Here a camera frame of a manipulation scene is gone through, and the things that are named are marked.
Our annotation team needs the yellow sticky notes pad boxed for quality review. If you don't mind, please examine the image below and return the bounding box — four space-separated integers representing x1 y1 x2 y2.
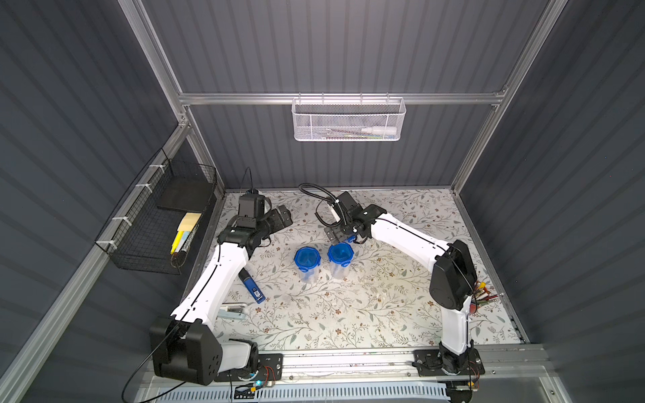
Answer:
177 213 202 233

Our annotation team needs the white tube in basket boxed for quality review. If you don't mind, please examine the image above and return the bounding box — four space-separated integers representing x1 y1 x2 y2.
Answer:
360 126 398 137

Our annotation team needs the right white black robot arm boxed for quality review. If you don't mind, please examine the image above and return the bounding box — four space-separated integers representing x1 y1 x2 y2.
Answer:
324 191 478 358

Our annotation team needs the black notebook in basket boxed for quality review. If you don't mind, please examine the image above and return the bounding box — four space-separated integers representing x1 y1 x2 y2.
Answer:
156 177 213 213

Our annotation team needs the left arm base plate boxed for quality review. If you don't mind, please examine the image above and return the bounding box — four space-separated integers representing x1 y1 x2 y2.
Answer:
214 354 284 382

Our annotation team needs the small silver teal stapler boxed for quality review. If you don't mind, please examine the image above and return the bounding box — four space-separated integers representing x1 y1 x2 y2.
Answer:
217 302 249 321

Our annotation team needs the red pencil cup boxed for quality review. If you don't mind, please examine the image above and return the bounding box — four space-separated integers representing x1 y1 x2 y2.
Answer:
470 281 500 314

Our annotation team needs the black wire wall basket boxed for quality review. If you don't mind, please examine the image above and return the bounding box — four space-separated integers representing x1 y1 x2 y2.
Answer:
95 150 218 275

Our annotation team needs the yellow marker in basket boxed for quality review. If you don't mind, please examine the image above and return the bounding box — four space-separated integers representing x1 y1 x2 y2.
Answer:
171 231 184 255

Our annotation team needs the white wire mesh basket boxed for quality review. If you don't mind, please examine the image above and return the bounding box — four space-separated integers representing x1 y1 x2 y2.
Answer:
291 96 406 142

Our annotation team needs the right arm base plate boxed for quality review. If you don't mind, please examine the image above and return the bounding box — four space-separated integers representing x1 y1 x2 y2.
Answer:
413 346 486 377

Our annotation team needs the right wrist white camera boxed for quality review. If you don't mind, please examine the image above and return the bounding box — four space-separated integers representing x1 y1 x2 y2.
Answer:
329 200 344 223

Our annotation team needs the white ventilated front panel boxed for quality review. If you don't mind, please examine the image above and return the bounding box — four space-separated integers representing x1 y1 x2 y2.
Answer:
158 381 450 402

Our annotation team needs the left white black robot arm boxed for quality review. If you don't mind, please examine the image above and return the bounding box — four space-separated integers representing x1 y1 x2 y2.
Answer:
149 205 292 386

